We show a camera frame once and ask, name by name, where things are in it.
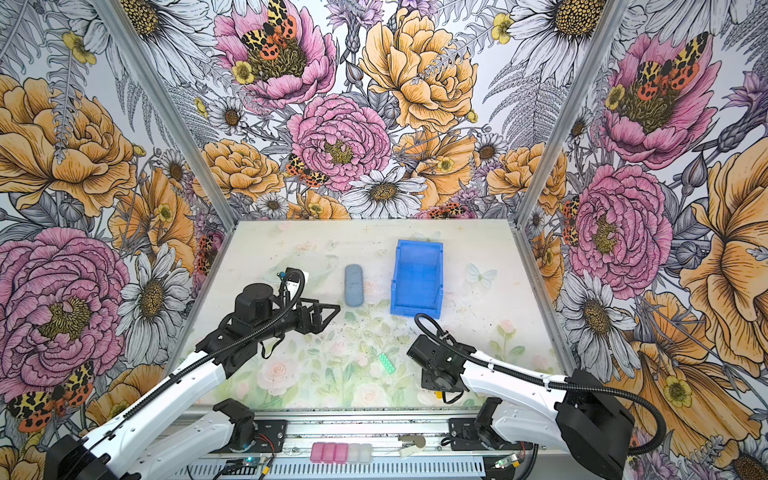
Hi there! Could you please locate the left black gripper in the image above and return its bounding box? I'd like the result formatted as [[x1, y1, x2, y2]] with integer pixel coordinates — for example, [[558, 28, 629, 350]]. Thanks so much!
[[254, 296, 340, 341]]

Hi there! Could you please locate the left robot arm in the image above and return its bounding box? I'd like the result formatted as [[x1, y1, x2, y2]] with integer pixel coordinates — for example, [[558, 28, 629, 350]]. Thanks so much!
[[43, 269, 341, 479]]

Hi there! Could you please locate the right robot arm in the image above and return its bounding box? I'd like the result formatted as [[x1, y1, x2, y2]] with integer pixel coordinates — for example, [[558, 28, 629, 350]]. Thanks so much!
[[407, 334, 634, 479]]

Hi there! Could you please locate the blue plastic bin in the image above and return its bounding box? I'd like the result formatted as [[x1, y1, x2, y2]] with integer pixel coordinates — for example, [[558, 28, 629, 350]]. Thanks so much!
[[390, 240, 444, 319]]

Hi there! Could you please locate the small green translucent piece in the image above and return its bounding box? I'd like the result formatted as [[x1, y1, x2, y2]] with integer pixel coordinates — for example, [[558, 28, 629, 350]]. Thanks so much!
[[378, 353, 396, 375]]

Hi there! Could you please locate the grey-blue oblong case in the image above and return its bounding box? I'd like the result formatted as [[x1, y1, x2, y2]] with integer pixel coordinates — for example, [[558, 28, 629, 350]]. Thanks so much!
[[344, 264, 364, 307]]

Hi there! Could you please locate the pink and white block strip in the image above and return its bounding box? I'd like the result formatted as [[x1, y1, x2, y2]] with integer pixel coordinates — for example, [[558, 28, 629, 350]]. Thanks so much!
[[310, 442, 373, 464]]

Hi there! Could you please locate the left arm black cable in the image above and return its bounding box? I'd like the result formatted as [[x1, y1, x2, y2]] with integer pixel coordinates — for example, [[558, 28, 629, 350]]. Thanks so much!
[[107, 268, 307, 421]]

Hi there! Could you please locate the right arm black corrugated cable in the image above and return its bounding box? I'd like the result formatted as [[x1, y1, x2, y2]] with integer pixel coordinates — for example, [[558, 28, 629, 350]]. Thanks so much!
[[413, 313, 668, 457]]

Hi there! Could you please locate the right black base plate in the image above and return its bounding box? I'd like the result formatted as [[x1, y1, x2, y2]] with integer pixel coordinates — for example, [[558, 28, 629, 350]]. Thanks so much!
[[447, 418, 504, 451]]

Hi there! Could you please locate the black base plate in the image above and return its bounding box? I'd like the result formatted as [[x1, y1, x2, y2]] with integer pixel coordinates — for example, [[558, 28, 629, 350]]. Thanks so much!
[[233, 419, 288, 453], [447, 418, 504, 451]]

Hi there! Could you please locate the white vented cable duct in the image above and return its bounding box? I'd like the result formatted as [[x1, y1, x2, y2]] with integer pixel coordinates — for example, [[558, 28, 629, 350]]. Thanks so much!
[[169, 456, 486, 479]]

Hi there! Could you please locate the aluminium front rail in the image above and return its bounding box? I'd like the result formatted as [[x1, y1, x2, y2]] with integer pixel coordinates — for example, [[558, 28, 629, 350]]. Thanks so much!
[[110, 409, 625, 457]]

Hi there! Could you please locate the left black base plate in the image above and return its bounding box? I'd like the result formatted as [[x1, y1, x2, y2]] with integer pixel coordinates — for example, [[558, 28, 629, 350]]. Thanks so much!
[[233, 419, 288, 453]]

